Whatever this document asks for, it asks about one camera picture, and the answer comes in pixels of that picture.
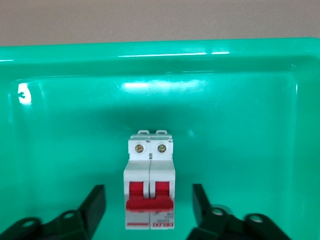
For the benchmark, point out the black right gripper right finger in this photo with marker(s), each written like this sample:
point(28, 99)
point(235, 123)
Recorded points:
point(225, 222)

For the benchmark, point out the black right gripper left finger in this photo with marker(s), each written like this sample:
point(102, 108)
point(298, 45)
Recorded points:
point(75, 217)

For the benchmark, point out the white red circuit breaker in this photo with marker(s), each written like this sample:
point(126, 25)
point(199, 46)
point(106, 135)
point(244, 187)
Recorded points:
point(149, 180)

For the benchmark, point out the green plastic tray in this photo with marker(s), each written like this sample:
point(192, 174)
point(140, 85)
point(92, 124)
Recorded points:
point(225, 125)

